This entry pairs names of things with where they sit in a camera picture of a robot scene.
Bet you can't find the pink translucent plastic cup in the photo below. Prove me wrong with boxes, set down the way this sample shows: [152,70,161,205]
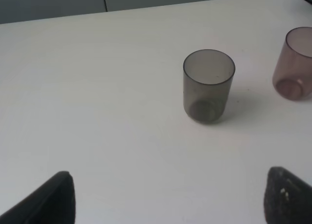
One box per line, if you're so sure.
[273,27,312,100]

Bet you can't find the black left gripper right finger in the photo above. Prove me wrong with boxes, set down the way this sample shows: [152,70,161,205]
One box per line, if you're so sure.
[264,167,312,224]

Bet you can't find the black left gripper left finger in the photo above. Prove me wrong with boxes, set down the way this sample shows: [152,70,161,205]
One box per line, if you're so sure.
[0,171,76,224]

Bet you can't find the grey translucent plastic cup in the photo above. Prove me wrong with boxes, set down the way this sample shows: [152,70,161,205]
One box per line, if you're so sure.
[183,49,236,124]

